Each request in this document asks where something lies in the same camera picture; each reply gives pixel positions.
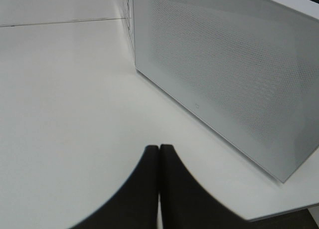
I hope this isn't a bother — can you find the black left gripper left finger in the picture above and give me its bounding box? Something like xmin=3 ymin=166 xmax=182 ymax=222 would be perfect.
xmin=74 ymin=145 xmax=159 ymax=229

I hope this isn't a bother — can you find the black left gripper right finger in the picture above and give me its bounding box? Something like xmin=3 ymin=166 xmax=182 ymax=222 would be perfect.
xmin=159 ymin=144 xmax=252 ymax=229

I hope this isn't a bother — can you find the white microwave oven body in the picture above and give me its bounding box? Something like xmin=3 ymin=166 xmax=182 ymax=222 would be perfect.
xmin=122 ymin=0 xmax=136 ymax=67

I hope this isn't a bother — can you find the white microwave door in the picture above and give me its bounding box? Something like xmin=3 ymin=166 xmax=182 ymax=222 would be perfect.
xmin=132 ymin=0 xmax=319 ymax=182

